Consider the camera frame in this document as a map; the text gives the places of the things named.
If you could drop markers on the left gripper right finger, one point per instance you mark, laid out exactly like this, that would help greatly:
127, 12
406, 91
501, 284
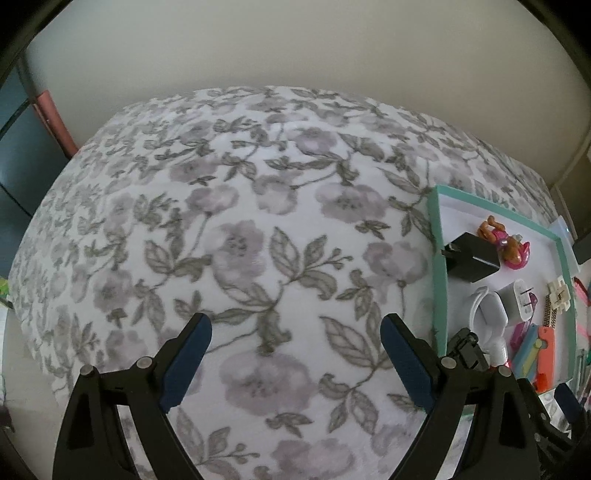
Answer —
501, 442

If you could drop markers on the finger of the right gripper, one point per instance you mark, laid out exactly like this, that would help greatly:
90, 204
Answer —
572, 409

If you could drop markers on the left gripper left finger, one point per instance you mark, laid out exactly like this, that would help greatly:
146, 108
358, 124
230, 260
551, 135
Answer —
91, 442

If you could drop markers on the magenta usb stick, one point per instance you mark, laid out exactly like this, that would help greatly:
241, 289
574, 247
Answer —
521, 329

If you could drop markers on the gold greek key bar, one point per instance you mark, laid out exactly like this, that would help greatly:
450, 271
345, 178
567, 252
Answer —
550, 314

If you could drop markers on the black toy car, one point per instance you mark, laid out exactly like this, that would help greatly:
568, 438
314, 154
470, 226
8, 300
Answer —
464, 348

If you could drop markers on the cream plastic frame clip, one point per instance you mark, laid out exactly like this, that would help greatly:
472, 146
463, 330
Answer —
559, 295

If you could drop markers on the white wall charger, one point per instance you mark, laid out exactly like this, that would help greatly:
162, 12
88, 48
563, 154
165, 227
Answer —
517, 302

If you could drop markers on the pink puppy toy figure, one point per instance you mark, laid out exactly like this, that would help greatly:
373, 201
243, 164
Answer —
514, 252

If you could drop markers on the black power adapter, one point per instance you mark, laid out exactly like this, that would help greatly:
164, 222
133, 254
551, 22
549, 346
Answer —
470, 258

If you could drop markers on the red white glue tube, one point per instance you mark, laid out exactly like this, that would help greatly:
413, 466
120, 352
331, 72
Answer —
498, 352

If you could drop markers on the pink crochet white bag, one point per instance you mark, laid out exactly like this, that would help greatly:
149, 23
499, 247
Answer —
582, 310

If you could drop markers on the teal rimmed white tray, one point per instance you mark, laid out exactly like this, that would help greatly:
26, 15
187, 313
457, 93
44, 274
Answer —
454, 212

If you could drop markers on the black plugged charger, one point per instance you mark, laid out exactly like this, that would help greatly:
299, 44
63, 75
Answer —
582, 249

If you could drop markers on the white power bank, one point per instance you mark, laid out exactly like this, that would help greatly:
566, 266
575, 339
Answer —
560, 228

